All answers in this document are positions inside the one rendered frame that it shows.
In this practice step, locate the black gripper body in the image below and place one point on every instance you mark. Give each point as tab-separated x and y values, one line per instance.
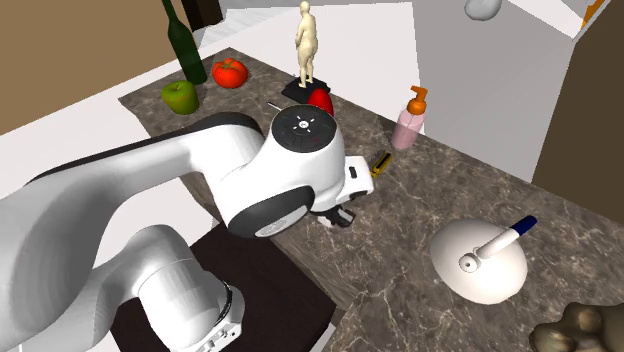
341	215

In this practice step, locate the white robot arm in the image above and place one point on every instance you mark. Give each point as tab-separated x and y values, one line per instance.
146	166

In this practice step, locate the yellow and black small tool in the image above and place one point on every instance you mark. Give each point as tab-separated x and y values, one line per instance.
381	164

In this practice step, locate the dark robot stand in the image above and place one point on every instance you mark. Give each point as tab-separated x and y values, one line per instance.
273	297

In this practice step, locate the pink soap dispenser, orange pump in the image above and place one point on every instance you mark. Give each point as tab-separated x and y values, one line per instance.
408	128

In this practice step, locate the red rounded object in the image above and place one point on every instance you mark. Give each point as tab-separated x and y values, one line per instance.
322	101

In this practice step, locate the white marker with blue cap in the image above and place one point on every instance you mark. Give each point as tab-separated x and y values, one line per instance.
502	240

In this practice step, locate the beige human figure, black base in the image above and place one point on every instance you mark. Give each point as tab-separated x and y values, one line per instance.
307	44

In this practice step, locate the red tomato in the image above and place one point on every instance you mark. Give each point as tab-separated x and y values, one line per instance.
230	73

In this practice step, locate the green apple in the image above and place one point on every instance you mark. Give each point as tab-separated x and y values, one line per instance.
180	97

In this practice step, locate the dark green glass bottle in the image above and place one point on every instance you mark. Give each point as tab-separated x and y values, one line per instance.
187	53

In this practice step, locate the white rounded object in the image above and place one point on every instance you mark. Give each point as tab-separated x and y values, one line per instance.
482	8

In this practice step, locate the brown lumpy figure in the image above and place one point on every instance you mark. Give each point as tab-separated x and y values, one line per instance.
580	329

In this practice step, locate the brown cabinet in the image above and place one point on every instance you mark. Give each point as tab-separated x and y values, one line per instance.
590	122

